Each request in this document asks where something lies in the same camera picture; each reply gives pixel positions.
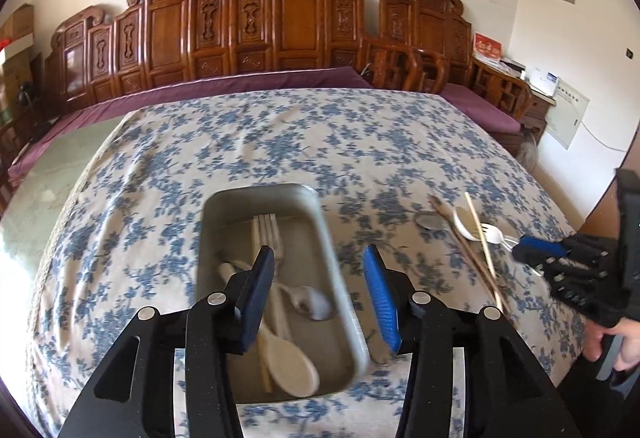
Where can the person's right hand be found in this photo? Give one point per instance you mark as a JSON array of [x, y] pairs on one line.
[[631, 339]]

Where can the white wall distribution panel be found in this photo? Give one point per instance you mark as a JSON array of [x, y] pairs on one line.
[[567, 112]]

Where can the wooden fork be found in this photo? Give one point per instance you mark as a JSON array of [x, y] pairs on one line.
[[270, 238]]

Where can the metal spoon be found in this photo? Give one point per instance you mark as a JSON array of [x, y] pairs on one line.
[[432, 221], [312, 305]]

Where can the white flat box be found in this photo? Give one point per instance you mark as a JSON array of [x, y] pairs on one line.
[[514, 67]]

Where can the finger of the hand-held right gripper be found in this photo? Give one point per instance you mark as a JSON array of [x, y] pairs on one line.
[[532, 259], [545, 246]]

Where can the long purple sofa cushion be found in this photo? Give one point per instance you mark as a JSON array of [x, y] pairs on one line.
[[200, 87]]

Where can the cream wooden spoon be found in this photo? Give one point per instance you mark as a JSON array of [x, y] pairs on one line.
[[295, 368]]

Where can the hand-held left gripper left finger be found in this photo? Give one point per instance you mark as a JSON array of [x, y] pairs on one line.
[[260, 300]]

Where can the red cloth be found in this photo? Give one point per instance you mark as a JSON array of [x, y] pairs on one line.
[[5, 43]]

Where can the wooden side table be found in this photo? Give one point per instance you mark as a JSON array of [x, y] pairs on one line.
[[537, 110]]

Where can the grey fluffy duster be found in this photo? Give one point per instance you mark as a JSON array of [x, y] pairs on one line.
[[529, 148]]

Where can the white telephone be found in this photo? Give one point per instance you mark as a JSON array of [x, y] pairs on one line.
[[544, 81]]

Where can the white plastic fork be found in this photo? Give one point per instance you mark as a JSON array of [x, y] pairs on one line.
[[494, 234]]

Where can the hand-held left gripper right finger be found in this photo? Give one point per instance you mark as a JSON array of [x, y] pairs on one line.
[[381, 300]]

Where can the small cardboard box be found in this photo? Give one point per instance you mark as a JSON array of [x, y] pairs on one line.
[[17, 22]]

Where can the square purple armchair cushion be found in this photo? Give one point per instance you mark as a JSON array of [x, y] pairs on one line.
[[480, 107]]

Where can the black desk lamp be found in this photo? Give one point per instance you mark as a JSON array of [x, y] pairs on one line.
[[26, 95]]

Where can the white plastic spoon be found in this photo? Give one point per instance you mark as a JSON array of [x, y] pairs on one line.
[[465, 223]]

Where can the carved wooden sofa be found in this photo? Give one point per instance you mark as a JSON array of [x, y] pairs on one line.
[[225, 22]]

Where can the rectangular metal tin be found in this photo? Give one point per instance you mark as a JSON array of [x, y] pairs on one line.
[[310, 243]]

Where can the carved wooden armchair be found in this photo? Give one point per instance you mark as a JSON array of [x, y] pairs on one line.
[[430, 27]]

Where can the blue floral tablecloth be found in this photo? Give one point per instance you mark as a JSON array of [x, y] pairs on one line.
[[250, 142]]

